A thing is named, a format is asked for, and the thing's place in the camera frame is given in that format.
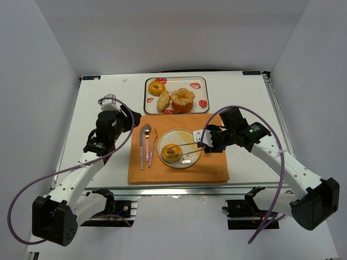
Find metal serving tongs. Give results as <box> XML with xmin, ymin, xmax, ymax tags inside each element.
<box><xmin>166</xmin><ymin>142</ymin><xmax>204</xmax><ymax>156</ymax></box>

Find pale glazed ring donut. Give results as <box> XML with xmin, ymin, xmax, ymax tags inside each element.
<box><xmin>160</xmin><ymin>144</ymin><xmax>183</xmax><ymax>164</ymax></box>

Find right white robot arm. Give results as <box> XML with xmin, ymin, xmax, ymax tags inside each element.
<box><xmin>193</xmin><ymin>106</ymin><xmax>340</xmax><ymax>231</ymax></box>

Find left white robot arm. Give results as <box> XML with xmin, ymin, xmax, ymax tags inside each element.
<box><xmin>32</xmin><ymin>106</ymin><xmax>142</xmax><ymax>246</ymax></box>

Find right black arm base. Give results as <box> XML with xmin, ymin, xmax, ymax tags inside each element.
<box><xmin>222</xmin><ymin>186</ymin><xmax>267</xmax><ymax>230</ymax></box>

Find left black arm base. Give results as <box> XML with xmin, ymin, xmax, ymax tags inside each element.
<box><xmin>81</xmin><ymin>189</ymin><xmax>137</xmax><ymax>228</ymax></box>

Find oval beige bread roll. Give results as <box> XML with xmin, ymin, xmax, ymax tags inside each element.
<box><xmin>157</xmin><ymin>90</ymin><xmax>170</xmax><ymax>113</ymax></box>

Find white and yellow plate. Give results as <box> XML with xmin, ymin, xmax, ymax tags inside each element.
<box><xmin>158</xmin><ymin>129</ymin><xmax>201</xmax><ymax>168</ymax></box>

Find orange cloth placemat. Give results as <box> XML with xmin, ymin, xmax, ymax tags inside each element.
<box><xmin>127</xmin><ymin>113</ymin><xmax>229</xmax><ymax>184</ymax></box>

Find strawberry pattern tray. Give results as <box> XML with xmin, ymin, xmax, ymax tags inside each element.
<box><xmin>144</xmin><ymin>76</ymin><xmax>209</xmax><ymax>115</ymax></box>

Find coconut topped bundt cake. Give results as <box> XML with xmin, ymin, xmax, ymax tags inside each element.
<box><xmin>170</xmin><ymin>88</ymin><xmax>195</xmax><ymax>113</ymax></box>

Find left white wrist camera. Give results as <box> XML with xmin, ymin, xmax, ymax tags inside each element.
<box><xmin>98</xmin><ymin>94</ymin><xmax>120</xmax><ymax>112</ymax></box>

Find pink handled knife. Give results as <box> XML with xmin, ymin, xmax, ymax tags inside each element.
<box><xmin>139</xmin><ymin>127</ymin><xmax>144</xmax><ymax>170</ymax></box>

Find pink handled spoon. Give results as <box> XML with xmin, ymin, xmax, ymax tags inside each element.
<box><xmin>143</xmin><ymin>123</ymin><xmax>151</xmax><ymax>162</ymax></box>

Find pink handled fork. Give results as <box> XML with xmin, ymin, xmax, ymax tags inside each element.
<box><xmin>149</xmin><ymin>128</ymin><xmax>158</xmax><ymax>168</ymax></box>

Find orange ring donut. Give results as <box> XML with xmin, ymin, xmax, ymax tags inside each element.
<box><xmin>149</xmin><ymin>81</ymin><xmax>166</xmax><ymax>96</ymax></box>

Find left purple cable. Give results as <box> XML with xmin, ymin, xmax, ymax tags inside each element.
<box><xmin>7</xmin><ymin>97</ymin><xmax>136</xmax><ymax>245</ymax></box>

